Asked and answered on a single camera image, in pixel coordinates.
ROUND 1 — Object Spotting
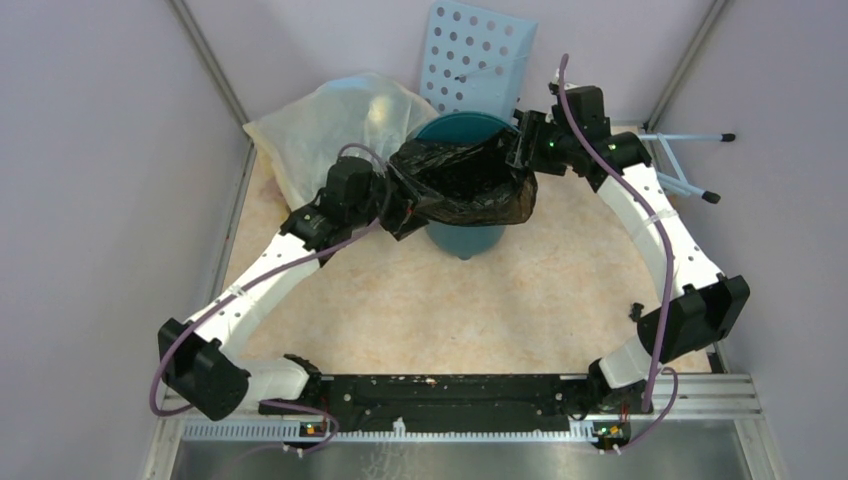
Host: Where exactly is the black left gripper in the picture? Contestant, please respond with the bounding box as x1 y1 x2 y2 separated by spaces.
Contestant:
348 160 444 240

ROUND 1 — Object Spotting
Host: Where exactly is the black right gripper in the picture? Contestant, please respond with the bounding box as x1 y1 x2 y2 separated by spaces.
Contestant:
507 111 578 177

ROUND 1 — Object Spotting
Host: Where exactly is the black trash bag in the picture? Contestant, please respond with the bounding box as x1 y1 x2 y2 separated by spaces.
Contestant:
389 128 538 226

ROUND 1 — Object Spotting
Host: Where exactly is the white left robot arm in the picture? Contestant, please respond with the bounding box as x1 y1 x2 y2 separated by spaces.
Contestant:
153 156 437 421

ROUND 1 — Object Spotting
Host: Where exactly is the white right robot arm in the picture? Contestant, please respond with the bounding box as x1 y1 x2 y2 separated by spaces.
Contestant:
514 86 750 412

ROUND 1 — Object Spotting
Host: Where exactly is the teal plastic trash bin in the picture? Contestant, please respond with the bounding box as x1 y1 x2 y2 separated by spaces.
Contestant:
414 111 514 260

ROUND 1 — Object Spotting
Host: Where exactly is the light blue perforated panel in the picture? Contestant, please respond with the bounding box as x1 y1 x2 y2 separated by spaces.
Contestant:
419 1 538 121

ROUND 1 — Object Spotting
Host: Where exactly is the translucent filled plastic bag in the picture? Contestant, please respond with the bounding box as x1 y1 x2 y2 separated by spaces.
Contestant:
243 73 437 210

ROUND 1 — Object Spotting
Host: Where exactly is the light blue folding stand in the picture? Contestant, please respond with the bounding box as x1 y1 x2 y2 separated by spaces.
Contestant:
637 132 737 205

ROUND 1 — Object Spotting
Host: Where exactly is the small black plastic part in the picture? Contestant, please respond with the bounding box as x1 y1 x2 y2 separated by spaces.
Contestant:
629 302 645 323

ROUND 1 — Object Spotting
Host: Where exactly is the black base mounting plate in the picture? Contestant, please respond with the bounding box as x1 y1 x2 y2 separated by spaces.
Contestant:
295 374 645 433

